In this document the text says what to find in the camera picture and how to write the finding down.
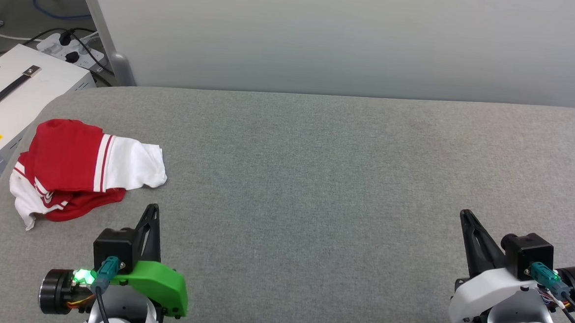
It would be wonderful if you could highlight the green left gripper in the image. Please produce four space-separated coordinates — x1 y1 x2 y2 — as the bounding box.
109 202 194 320

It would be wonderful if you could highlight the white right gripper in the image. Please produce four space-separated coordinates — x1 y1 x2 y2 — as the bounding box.
447 208 545 323

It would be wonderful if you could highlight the red and white jersey shirt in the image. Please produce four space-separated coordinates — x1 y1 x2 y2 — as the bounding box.
7 116 171 238

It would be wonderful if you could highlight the white metal equipment box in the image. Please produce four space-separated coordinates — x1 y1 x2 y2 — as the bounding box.
0 43 99 186

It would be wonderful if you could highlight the white power strip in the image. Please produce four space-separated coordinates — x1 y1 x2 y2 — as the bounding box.
35 29 107 72

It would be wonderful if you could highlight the grey metal partition foot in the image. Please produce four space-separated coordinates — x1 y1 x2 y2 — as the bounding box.
72 0 142 88

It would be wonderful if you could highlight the teal plug left camera cable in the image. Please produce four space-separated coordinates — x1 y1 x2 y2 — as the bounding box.
87 255 121 323

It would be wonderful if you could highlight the teal plug camera cable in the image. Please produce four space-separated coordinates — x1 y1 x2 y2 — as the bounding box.
87 255 121 323
527 261 575 323

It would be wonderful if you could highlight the teal plug right camera cable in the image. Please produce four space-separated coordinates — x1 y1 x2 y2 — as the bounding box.
527 261 575 323

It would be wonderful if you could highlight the black power cable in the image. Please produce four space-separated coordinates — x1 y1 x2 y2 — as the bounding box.
20 25 118 87

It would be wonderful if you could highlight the black strap carry handle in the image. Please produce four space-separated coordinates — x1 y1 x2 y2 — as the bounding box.
0 64 42 121

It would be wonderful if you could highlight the blue cable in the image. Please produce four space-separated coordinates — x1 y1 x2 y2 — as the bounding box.
31 0 94 23

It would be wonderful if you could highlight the white cable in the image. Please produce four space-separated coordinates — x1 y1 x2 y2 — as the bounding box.
0 29 45 44

